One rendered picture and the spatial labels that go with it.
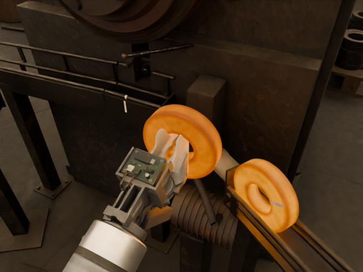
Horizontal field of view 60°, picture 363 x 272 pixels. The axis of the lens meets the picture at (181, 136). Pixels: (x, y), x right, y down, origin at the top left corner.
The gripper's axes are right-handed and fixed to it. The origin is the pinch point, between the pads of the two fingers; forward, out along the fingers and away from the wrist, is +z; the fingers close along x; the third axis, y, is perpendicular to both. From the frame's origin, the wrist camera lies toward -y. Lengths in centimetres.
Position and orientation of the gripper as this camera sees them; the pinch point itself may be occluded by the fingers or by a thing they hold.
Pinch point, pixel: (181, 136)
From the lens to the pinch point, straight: 58.4
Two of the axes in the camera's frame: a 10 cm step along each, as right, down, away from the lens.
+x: -8.9, -3.0, 3.3
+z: 4.3, -7.8, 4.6
